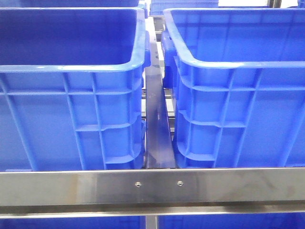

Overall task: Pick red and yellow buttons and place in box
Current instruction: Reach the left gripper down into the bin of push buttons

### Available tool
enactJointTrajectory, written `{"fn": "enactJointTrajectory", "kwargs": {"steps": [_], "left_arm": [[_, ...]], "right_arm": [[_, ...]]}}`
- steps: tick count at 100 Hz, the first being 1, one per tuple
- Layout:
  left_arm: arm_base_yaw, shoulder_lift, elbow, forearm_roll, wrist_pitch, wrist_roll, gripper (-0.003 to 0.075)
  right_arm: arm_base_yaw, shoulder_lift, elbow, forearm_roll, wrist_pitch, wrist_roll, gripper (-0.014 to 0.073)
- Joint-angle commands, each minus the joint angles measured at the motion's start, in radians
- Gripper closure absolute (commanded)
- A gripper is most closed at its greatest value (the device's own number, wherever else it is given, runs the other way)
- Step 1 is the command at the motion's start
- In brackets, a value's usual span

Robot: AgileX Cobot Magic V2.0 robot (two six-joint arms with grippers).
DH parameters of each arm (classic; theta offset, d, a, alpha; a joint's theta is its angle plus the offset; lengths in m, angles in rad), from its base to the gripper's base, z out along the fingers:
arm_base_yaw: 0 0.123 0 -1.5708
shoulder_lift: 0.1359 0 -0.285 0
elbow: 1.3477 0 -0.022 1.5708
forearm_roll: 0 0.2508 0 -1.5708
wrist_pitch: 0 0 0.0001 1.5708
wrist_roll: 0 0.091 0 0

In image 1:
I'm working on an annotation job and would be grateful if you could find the blue crate front right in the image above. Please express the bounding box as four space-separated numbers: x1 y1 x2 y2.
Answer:
162 8 305 168

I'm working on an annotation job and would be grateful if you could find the blue crate rear centre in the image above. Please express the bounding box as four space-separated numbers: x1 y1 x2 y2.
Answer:
149 0 219 15

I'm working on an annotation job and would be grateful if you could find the blue crate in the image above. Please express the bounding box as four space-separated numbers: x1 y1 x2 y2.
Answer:
12 0 139 8
0 8 150 172
149 0 219 15
162 8 305 168

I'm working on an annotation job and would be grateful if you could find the blue crate rear left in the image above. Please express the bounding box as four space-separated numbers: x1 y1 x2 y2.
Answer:
12 0 139 8

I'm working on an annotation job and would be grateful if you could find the steel rack centre divider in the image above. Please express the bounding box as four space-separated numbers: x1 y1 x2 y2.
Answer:
145 34 176 169

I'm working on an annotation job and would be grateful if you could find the steel rack front rail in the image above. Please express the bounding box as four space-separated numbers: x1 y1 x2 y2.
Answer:
0 167 305 219

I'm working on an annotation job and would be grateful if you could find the blue crate front left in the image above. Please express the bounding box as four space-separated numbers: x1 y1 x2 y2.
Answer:
0 8 150 172

